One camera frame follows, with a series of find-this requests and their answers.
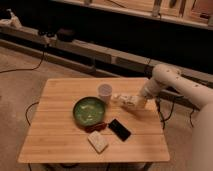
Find white plastic bottle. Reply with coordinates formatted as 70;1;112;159
111;94;138;108

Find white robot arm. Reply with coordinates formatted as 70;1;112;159
139;64;213;171

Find red object under bowl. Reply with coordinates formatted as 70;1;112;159
85;122;107;133

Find green ceramic bowl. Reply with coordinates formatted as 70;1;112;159
73;97;105;127

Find black smartphone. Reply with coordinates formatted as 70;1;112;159
108;119;131;141

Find wooden table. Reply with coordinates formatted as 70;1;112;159
18;78;170;163

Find black device on ledge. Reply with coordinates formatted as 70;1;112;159
56;28;75;42

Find wooden shelf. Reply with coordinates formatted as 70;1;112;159
54;0;213;31

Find white object on ledge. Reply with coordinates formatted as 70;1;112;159
0;9;22;29

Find black cable on floor right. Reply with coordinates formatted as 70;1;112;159
154;96;196;131

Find black cable on floor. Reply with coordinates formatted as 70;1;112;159
0;46;46;75
154;96;196;131

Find black cable on floor left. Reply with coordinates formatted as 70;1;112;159
0;46;46;75

